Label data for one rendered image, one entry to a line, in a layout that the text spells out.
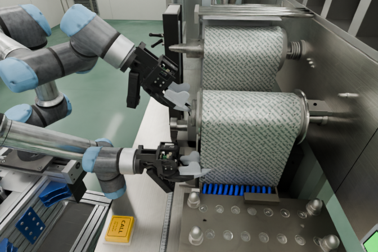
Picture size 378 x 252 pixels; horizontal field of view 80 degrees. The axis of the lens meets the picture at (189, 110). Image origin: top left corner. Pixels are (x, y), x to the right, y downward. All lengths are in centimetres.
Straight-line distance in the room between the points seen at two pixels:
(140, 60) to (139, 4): 577
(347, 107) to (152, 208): 64
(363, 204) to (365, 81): 24
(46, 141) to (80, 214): 105
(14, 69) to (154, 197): 56
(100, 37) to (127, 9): 589
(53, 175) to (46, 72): 77
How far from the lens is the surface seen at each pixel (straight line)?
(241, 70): 75
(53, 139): 77
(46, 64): 60
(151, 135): 107
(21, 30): 97
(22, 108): 121
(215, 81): 76
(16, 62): 60
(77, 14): 56
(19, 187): 133
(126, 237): 78
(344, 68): 63
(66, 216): 179
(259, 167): 68
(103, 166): 68
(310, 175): 78
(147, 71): 57
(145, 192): 87
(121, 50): 55
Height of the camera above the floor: 162
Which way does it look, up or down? 36 degrees down
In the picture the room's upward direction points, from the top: straight up
